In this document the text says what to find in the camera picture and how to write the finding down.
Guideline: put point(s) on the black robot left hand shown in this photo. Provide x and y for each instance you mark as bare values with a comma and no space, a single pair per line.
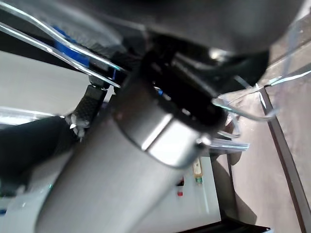
109,170

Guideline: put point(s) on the blue plastic shopping basket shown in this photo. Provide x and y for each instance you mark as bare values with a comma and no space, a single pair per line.
65,52

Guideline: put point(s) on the amber bottle green cap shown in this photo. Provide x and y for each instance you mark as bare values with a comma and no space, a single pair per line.
198,170

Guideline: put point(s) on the dark brown shelf unit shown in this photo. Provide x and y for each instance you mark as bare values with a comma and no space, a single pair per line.
255,157

